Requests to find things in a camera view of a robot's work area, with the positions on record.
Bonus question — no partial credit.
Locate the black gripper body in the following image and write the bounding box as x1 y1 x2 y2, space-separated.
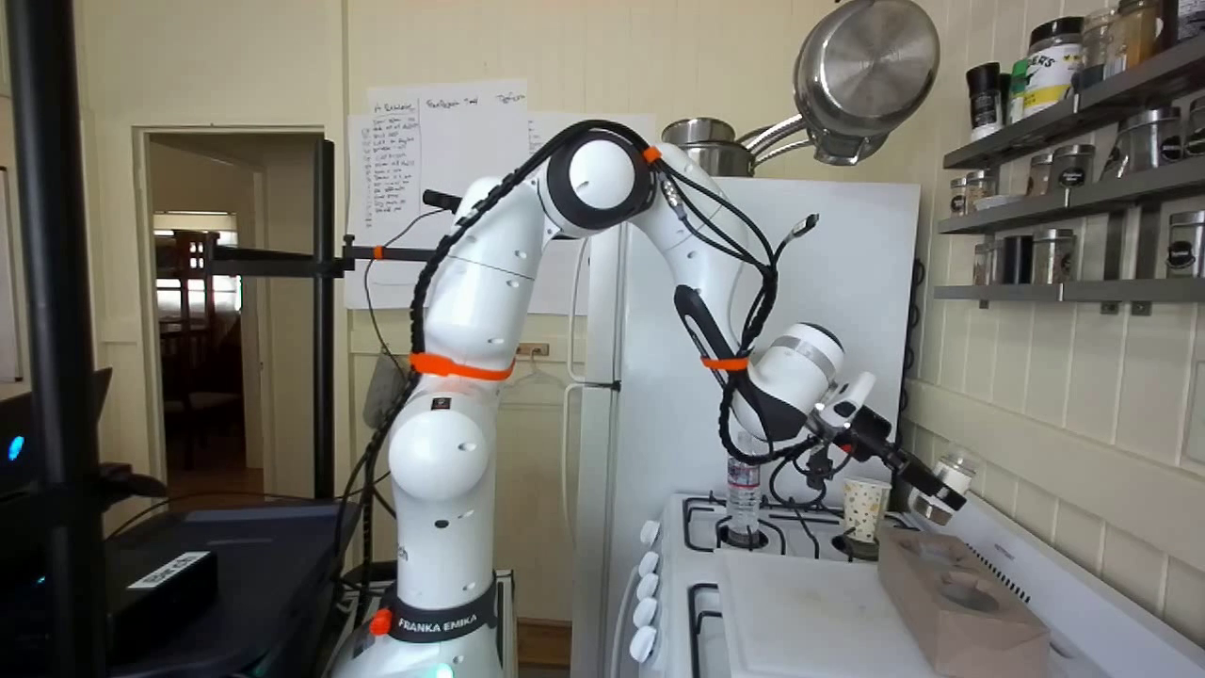
836 408 927 487

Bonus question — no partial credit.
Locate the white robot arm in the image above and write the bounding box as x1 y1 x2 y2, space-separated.
331 122 962 678

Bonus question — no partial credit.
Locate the white label spice jar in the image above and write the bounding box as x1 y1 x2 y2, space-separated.
1024 15 1085 112

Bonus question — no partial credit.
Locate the patterned paper cup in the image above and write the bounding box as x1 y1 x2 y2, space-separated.
844 479 893 541

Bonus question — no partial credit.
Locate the clear plastic water bottle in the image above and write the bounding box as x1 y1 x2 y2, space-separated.
728 458 762 550

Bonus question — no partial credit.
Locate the white refrigerator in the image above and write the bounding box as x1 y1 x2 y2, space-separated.
571 177 919 678

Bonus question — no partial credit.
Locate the white cutting board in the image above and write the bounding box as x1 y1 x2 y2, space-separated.
720 559 934 678

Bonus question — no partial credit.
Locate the white gas stove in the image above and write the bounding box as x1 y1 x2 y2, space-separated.
595 487 1205 678

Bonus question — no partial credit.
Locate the small steel pot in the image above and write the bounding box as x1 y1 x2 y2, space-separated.
664 117 754 177

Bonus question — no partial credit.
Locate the large hanging steel pot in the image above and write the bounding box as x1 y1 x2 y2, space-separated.
742 0 941 167

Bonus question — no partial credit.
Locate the black desk with equipment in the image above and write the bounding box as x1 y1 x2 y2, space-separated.
0 500 354 678

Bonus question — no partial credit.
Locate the metal wall spice shelf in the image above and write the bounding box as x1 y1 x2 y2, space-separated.
937 39 1205 318

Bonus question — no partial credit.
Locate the black camera stand pole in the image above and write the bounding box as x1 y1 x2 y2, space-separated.
3 0 106 678

